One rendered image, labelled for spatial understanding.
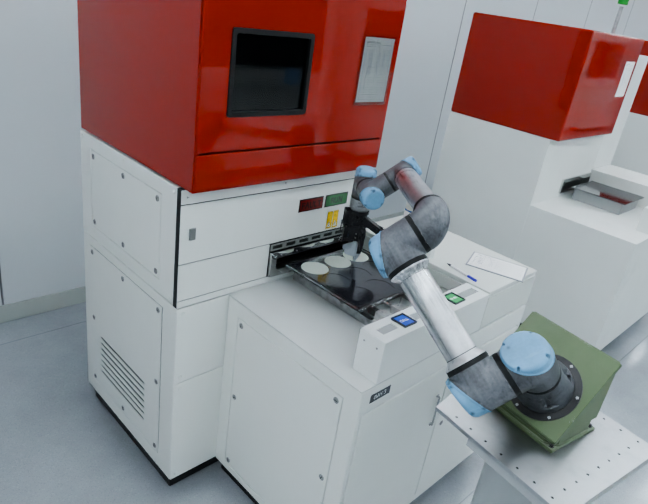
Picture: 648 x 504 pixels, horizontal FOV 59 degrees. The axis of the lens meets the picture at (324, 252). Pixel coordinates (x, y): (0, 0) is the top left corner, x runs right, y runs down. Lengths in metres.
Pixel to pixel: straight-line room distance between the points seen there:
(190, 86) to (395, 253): 0.70
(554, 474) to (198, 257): 1.16
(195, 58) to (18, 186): 1.74
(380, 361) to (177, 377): 0.76
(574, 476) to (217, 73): 1.37
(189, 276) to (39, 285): 1.67
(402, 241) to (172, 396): 1.01
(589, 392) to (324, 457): 0.78
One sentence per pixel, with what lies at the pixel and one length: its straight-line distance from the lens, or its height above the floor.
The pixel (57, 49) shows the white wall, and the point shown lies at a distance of 3.08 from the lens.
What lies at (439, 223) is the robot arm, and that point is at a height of 1.29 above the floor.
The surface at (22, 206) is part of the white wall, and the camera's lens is 3.20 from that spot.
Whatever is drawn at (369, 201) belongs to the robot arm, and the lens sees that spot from 1.86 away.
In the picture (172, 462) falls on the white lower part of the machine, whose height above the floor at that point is 0.16.
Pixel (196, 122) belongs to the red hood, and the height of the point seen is 1.43.
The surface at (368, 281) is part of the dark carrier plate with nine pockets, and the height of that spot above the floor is 0.90.
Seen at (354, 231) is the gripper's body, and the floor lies 1.04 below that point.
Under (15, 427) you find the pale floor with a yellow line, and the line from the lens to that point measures 2.76.
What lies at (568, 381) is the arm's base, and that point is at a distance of 1.62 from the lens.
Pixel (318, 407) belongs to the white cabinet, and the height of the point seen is 0.67.
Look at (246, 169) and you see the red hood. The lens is 1.75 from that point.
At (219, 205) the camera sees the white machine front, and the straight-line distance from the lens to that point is 1.80.
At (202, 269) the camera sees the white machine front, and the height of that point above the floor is 0.94.
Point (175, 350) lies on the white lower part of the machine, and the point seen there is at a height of 0.66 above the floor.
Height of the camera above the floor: 1.79
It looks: 24 degrees down
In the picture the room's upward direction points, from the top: 9 degrees clockwise
